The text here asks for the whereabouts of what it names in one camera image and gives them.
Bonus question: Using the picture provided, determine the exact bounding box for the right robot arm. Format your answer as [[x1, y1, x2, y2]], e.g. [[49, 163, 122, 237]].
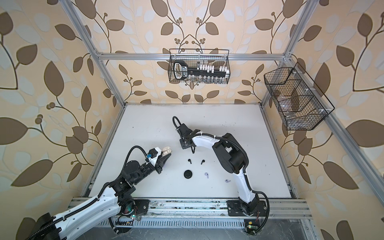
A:
[[172, 116, 270, 217]]

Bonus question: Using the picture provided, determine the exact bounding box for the black round charging case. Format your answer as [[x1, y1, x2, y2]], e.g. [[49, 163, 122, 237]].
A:
[[184, 170, 193, 179]]

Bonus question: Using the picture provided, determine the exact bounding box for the black wire basket wall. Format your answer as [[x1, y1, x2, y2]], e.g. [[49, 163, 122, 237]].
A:
[[264, 63, 335, 131], [168, 48, 231, 85]]

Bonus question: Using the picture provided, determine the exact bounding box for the black wire basket right wall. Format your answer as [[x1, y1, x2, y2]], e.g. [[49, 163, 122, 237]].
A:
[[264, 63, 335, 131]]

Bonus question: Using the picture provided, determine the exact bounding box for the black tool with white parts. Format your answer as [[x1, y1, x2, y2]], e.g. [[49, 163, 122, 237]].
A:
[[171, 60, 231, 80]]

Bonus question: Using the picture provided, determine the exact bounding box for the cream earbud charging case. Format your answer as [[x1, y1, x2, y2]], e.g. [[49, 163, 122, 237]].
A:
[[162, 146, 172, 156]]

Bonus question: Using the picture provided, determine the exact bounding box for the black wire basket back wall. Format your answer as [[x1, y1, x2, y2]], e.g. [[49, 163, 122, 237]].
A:
[[168, 48, 231, 85]]

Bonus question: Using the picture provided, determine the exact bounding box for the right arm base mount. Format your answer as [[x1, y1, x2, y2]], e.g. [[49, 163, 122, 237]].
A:
[[227, 197, 270, 236]]

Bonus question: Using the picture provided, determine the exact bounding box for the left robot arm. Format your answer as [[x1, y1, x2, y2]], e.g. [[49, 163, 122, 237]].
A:
[[27, 146, 172, 240]]

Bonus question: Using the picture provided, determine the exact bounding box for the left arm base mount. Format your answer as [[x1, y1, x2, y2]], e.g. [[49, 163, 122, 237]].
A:
[[109, 199, 150, 235]]

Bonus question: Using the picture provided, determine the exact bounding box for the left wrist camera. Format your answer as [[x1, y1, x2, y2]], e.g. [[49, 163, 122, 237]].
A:
[[146, 147, 162, 166]]

